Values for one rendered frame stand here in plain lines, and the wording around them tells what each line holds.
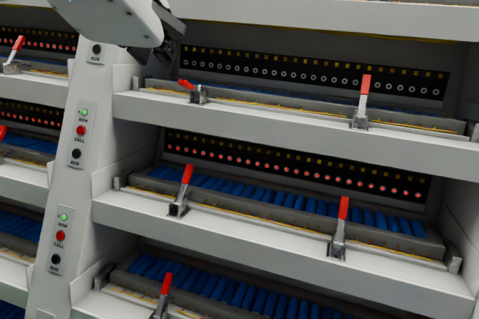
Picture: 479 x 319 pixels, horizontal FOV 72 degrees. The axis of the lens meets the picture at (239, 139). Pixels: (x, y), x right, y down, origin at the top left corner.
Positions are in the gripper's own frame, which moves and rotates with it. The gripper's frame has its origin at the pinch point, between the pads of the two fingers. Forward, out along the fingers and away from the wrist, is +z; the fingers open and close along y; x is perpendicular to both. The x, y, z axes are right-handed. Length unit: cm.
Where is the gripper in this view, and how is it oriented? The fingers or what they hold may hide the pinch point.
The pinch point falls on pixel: (152, 49)
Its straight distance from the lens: 44.6
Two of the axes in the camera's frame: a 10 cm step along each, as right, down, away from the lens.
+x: 2.3, -9.5, 2.2
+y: 9.5, 1.7, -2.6
